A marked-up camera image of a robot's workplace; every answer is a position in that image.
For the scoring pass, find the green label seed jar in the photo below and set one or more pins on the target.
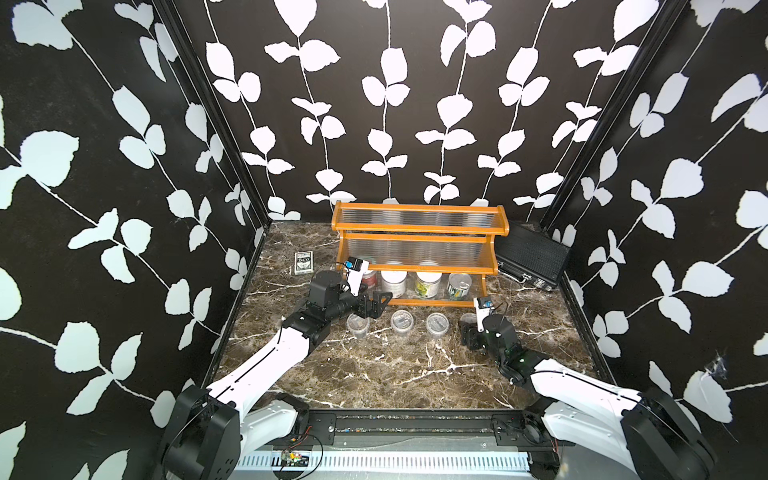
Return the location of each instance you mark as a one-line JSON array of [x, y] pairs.
[[427, 284]]

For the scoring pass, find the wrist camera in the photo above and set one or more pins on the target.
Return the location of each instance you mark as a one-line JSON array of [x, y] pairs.
[[483, 308], [356, 269]]

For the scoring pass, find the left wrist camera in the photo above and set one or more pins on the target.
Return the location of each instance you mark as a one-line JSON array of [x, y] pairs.
[[356, 269]]

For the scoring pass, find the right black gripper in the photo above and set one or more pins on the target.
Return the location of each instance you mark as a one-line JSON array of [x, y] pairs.
[[471, 334]]

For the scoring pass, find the orange wooden glass shelf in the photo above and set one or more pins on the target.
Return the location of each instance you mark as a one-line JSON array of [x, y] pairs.
[[429, 238]]

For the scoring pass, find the black hard case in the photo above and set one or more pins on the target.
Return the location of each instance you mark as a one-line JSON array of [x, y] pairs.
[[531, 257]]

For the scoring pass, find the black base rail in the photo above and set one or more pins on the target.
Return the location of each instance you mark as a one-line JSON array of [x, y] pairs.
[[504, 427]]

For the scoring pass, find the red tomato seed jar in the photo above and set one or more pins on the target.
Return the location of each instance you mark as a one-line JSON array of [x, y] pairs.
[[369, 279]]

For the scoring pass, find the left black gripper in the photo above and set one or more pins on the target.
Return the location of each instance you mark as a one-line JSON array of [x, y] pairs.
[[375, 309]]

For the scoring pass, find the white label seed jar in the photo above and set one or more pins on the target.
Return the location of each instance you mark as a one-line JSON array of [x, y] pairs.
[[394, 281]]

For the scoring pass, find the white slotted cable duct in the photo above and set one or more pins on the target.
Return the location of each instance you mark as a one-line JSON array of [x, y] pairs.
[[419, 462]]

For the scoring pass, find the multicolour label seed jar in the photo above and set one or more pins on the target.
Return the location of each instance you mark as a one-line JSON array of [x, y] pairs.
[[458, 286]]

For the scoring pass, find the small green circuit board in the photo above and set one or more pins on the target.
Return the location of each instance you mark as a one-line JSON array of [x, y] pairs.
[[294, 460]]

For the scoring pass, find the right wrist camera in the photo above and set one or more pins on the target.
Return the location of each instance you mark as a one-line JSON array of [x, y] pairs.
[[483, 308]]

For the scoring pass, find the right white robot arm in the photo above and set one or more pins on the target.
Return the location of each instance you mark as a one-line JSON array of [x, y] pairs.
[[647, 432]]

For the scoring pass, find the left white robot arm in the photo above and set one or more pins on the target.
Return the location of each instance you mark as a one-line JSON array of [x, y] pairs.
[[211, 428]]

